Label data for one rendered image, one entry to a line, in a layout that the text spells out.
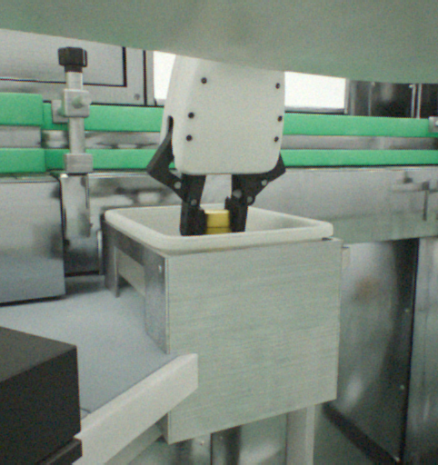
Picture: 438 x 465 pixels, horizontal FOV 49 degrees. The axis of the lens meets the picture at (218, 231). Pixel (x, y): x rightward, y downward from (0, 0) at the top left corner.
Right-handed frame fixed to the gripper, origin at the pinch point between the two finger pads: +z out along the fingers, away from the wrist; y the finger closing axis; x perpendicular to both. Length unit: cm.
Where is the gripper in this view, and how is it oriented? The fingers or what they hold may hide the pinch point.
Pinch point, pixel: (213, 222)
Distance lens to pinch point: 45.4
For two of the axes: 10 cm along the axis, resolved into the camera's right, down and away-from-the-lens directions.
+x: 4.2, 4.0, -8.2
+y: -9.0, 0.7, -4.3
